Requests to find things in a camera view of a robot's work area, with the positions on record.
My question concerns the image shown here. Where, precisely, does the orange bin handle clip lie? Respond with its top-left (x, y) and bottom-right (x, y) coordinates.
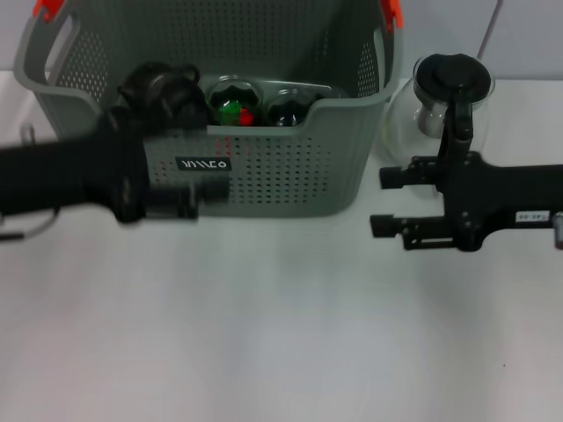
top-left (33, 0), bottom-right (62, 22)
top-left (380, 0), bottom-right (405, 33)

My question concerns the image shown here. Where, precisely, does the gray perforated storage bin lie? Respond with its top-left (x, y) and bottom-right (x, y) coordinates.
top-left (12, 0), bottom-right (405, 220)

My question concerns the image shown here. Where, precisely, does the glass kettle with black handle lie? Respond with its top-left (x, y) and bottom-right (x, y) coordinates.
top-left (381, 52), bottom-right (496, 194)

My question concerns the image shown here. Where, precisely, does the glass teacup black holder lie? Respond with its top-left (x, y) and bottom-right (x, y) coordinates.
top-left (263, 87), bottom-right (326, 128)
top-left (176, 97), bottom-right (210, 128)

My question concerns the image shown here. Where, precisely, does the black ceramic teapot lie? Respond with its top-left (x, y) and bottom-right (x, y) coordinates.
top-left (116, 60), bottom-right (203, 127)

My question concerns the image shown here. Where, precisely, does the green toy brick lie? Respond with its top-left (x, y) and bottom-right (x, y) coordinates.
top-left (218, 99), bottom-right (242, 126)

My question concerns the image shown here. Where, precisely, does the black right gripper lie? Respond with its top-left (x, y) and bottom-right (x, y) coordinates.
top-left (369, 150), bottom-right (563, 253)

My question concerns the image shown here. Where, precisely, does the glass jar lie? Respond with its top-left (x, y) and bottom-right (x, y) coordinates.
top-left (206, 73), bottom-right (265, 127)

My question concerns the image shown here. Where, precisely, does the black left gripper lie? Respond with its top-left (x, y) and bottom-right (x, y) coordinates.
top-left (0, 107), bottom-right (230, 225)

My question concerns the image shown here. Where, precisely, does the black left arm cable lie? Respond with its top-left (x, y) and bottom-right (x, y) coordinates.
top-left (0, 209), bottom-right (62, 242)

